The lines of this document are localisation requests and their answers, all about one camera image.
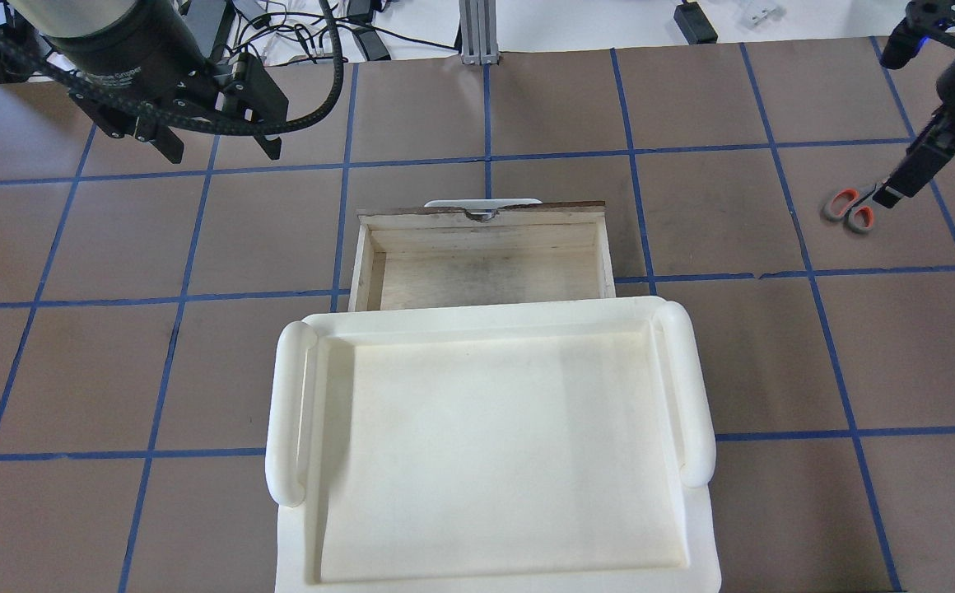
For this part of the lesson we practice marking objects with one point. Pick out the aluminium frame post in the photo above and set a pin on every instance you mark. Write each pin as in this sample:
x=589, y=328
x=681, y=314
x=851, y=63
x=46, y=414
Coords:
x=477, y=26

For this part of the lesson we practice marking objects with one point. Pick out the wooden drawer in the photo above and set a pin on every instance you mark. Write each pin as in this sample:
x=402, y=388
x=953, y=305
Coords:
x=416, y=258

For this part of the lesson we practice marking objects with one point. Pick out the black power adapter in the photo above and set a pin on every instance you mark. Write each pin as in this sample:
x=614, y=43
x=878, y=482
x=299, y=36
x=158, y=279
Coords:
x=694, y=24

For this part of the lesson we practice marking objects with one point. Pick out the white plastic tray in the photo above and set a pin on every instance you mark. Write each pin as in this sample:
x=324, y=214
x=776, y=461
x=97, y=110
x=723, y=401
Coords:
x=560, y=446

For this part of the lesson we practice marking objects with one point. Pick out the white drawer handle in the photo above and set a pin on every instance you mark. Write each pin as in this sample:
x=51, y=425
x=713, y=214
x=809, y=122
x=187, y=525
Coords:
x=480, y=210

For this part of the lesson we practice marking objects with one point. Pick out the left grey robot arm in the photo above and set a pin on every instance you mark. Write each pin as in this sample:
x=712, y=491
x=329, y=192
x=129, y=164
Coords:
x=144, y=50

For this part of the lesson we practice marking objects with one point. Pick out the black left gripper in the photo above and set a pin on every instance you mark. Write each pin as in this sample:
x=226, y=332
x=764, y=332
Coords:
x=125, y=51

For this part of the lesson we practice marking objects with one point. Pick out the grey orange scissors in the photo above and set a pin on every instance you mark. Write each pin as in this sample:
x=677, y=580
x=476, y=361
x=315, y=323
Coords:
x=854, y=208

